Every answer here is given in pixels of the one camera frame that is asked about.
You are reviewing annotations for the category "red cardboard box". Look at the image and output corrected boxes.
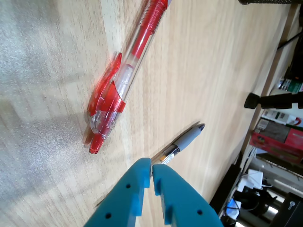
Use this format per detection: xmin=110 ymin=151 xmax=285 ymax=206
xmin=250 ymin=127 xmax=303 ymax=164

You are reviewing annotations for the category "red retractable pen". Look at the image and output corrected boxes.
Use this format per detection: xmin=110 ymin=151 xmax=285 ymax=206
xmin=83 ymin=0 xmax=175 ymax=156

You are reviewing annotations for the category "white power adapter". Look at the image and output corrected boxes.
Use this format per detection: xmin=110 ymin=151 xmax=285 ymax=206
xmin=236 ymin=168 xmax=265 ymax=192

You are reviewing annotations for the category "black camera tripod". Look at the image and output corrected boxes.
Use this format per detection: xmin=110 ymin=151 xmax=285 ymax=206
xmin=243 ymin=91 xmax=303 ymax=110

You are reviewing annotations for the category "black electronic device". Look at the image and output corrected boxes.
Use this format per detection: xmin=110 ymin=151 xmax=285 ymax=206
xmin=269 ymin=192 xmax=303 ymax=227

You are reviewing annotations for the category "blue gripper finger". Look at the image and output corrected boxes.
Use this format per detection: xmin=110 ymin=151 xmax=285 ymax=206
xmin=83 ymin=157 xmax=152 ymax=227
xmin=152 ymin=163 xmax=225 ymax=227

